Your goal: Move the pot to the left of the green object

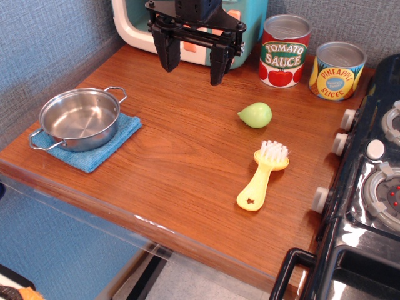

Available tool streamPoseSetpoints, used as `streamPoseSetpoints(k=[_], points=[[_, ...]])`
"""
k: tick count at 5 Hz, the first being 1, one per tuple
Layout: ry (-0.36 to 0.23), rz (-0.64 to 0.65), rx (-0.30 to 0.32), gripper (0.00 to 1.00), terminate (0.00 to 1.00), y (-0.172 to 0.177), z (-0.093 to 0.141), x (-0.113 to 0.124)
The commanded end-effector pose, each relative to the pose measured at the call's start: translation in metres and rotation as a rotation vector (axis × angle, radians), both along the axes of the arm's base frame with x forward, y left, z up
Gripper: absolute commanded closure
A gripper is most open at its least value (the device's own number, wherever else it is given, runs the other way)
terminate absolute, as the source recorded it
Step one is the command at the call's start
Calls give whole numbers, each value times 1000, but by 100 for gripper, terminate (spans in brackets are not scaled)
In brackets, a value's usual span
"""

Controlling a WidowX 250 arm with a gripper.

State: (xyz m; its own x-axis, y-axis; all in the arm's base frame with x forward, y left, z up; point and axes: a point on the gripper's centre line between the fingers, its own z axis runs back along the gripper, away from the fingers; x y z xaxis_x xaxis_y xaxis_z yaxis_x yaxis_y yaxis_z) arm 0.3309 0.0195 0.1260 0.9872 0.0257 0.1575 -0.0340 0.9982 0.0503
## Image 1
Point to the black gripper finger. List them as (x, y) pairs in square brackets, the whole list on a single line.
[(221, 58), (167, 47)]

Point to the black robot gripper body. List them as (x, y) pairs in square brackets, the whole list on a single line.
[(205, 23)]

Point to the small stainless steel pot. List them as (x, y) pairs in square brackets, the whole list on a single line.
[(79, 120)]

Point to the orange fuzzy object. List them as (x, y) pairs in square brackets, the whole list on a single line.
[(25, 293)]

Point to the toy microwave teal white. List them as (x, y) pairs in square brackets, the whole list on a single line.
[(131, 21)]

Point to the tomato sauce can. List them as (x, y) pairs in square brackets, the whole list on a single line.
[(284, 47)]

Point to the green toy pear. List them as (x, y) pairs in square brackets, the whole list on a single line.
[(256, 115)]

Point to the blue folded cloth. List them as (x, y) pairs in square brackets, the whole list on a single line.
[(87, 161)]

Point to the yellow toy dish brush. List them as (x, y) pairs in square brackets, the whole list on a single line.
[(272, 156)]

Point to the pineapple slices can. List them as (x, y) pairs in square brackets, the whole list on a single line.
[(336, 70)]

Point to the white stove knob upper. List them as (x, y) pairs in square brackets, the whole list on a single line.
[(347, 119)]

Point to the white stove knob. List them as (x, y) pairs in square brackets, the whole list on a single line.
[(347, 119), (319, 200), (339, 143)]

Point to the white stove knob middle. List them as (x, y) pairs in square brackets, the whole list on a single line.
[(339, 143)]

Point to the white stove knob lower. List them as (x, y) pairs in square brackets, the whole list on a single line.
[(319, 200)]

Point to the black toy stove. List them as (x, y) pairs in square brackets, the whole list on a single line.
[(358, 239)]

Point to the black oven door handle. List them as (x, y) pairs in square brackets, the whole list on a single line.
[(293, 257)]

